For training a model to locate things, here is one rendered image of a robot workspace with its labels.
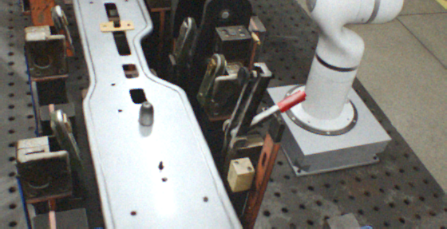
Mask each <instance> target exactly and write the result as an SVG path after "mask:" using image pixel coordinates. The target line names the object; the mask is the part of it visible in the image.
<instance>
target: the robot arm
mask: <svg viewBox="0 0 447 229"><path fill-rule="evenodd" d="M305 2H306V6H307V10H308V12H309V14H310V16H311V18H312V20H313V22H314V23H315V25H316V27H317V29H318V44H317V47H316V50H315V53H314V58H313V61H312V63H311V68H310V72H309V74H308V77H307V82H306V84H305V86H302V87H299V88H297V89H296V90H294V91H293V92H292V93H295V92H296V91H298V90H300V91H301V92H302V91H304V93H305V94H306V95H307V96H306V97H305V99H306V100H304V101H303V102H301V103H299V104H297V105H296V106H294V107H292V108H291V109H290V111H291V113H292V114H293V115H294V117H295V118H296V119H298V120H299V121H300V122H302V123H303V124H305V125H307V126H309V127H311V128H315V129H318V130H323V131H335V130H339V129H342V128H345V127H346V126H348V125H349V124H350V122H351V121H352V120H353V117H354V109H353V107H352V104H351V103H350V96H349V92H350V89H351V86H352V84H353V82H354V79H355V76H356V74H357V71H358V68H359V66H360V63H361V61H362V57H363V51H364V42H363V40H362V38H361V37H360V36H359V35H358V34H356V33H355V32H353V31H351V30H348V29H347V28H345V27H343V26H344V25H346V24H382V23H385V22H389V21H391V20H393V19H394V18H395V17H396V16H397V15H398V14H399V13H400V11H401V9H402V5H403V0H305ZM292 93H291V94H292Z"/></svg>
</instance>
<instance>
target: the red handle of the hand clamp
mask: <svg viewBox="0 0 447 229"><path fill-rule="evenodd" d="M306 96H307V95H306V94H305V93H304V91H302V92H301V91H300V90H298V91H296V92H295V93H292V94H291V95H290V96H288V97H286V98H284V99H282V100H281V101H279V102H277V103H276V105H273V106H272V107H270V108H269V109H267V110H265V111H263V112H262V113H260V114H258V115H257V116H254V118H253V120H252V122H251V125H250V127H249V129H248V130H247V131H248V132H249V131H251V130H252V129H253V128H256V127H257V126H259V125H261V124H262V123H264V122H266V121H268V120H270V119H271V117H272V114H273V113H278V114H280V113H284V112H286V111H287V110H288V109H291V108H292V107H294V106H296V105H297V104H299V103H301V102H303V101H304V100H306V99H305V97H306ZM236 128H237V127H235V128H232V129H231V131H230V133H231V135H232V136H233V135H234V133H235V130H236Z"/></svg>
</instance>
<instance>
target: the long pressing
mask: <svg viewBox="0 0 447 229"><path fill-rule="evenodd" d="M126 1H127V2H126ZM90 2H92V3H90ZM105 3H114V4H115V6H116V8H117V13H118V15H119V18H120V20H121V22H123V21H132V22H133V25H134V30H123V31H121V32H124V33H125V36H126V39H127V42H128V45H129V49H130V52H131V55H129V56H120V55H119V54H118V52H117V47H116V44H115V41H114V38H113V32H120V31H113V32H101V29H100V26H99V23H101V22H109V20H108V17H107V14H106V11H105V7H104V4H105ZM73 7H74V10H73V11H74V14H75V18H76V23H77V29H78V33H79V37H80V41H81V48H82V52H83V55H84V59H85V66H86V70H87V74H88V78H89V87H88V90H87V92H86V94H85V97H84V99H83V101H82V105H81V107H82V112H83V117H84V121H85V129H86V133H87V137H88V142H89V150H90V155H91V159H92V163H93V171H94V175H95V180H96V184H97V192H98V196H99V201H100V205H101V209H102V213H103V218H104V222H105V229H243V227H242V225H241V223H240V221H239V217H238V215H237V214H236V211H235V208H234V206H233V204H232V201H231V198H230V196H229V194H228V192H227V189H226V187H225V185H224V182H223V179H222V177H221V175H220V172H219V169H218V168H217V166H216V162H215V160H214V158H213V156H212V153H211V150H210V148H209V147H208V142H207V140H206V138H205V136H204V133H203V130H202V128H201V127H200V123H199V121H198V119H197V117H196V115H195V113H194V111H193V109H192V106H191V104H190V101H189V99H188V96H187V94H186V92H185V91H184V90H183V89H182V88H180V87H178V86H176V85H173V84H171V83H169V82H167V81H164V80H161V79H160V78H158V77H155V76H154V75H152V73H151V72H150V69H149V67H148V63H147V61H146V58H145V56H144V52H143V49H142V47H141V45H140V44H141V42H142V41H144V40H145V39H146V38H147V37H148V36H149V35H151V34H152V32H153V24H152V20H151V18H150V16H149V14H148V11H147V8H146V6H145V4H144V0H73ZM129 64H133V65H135V66H136V71H137V73H138V76H139V77H138V78H133V79H128V78H126V77H125V73H124V70H123V68H122V66H123V65H129ZM112 83H113V84H115V85H114V86H111V84H112ZM133 89H142V90H143V91H144V95H145V98H146V101H149V102H151V103H152V105H153V107H154V122H153V124H151V125H149V126H144V125H141V124H140V123H139V122H138V113H139V107H140V105H141V104H138V105H136V104H134V103H133V100H132V98H131V94H130V91H131V90H133ZM118 109H121V110H122V112H118V111H117V110H118ZM160 161H163V167H164V169H162V170H159V169H158V168H157V167H158V166H159V162H160ZM163 177H166V178H167V179H168V181H167V182H165V183H164V182H162V181H161V179H162V178H163ZM203 198H208V202H204V201H203ZM131 211H135V212H136V214H135V215H130V212H131Z"/></svg>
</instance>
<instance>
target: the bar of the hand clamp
mask: <svg viewBox="0 0 447 229"><path fill-rule="evenodd" d="M274 78H275V74H274V73H271V72H270V71H269V70H268V69H267V67H266V66H265V64H264V63H253V65H252V67H251V71H250V72H249V70H248V69H247V68H246V67H241V68H240V69H239V71H238V73H237V79H238V81H239V83H240V84H243V85H244V87H243V90H242V93H241V94H240V97H239V100H238V102H237V104H236V107H235V110H234V112H233V114H232V116H231V119H230V122H229V124H228V127H227V129H226V132H225V136H232V135H231V133H230V131H231V129H232V128H235V127H237V128H236V130H235V133H234V135H233V136H232V139H231V142H232V140H233V139H234V138H235V137H237V136H246V134H247V130H248V129H249V127H250V125H251V122H252V120H253V118H254V116H255V113H256V111H257V109H258V107H259V104H260V102H261V100H262V98H263V95H264V93H265V91H266V89H267V86H268V84H269V82H270V80H271V79H274ZM230 147H231V143H230Z"/></svg>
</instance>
